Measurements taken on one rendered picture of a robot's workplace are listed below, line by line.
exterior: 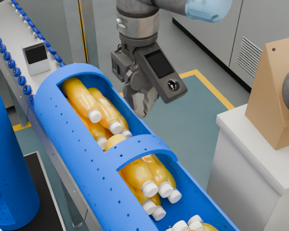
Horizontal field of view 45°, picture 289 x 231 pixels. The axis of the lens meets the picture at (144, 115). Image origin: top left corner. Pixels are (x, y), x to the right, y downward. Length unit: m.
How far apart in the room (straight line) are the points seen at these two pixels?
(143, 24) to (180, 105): 2.30
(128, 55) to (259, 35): 2.15
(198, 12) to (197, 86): 2.56
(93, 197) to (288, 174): 0.54
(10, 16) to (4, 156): 0.91
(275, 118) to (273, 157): 0.11
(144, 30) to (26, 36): 1.47
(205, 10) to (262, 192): 0.73
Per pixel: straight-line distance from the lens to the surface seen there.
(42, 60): 1.71
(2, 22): 2.22
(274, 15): 2.64
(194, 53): 3.50
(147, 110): 0.75
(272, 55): 1.03
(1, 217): 2.20
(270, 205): 1.14
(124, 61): 0.68
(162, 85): 0.62
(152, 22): 0.62
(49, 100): 1.17
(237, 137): 1.11
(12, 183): 1.84
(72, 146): 1.03
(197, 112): 2.85
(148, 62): 0.64
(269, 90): 1.04
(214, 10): 0.53
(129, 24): 0.61
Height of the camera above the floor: 1.94
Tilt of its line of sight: 44 degrees down
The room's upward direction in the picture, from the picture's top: straight up
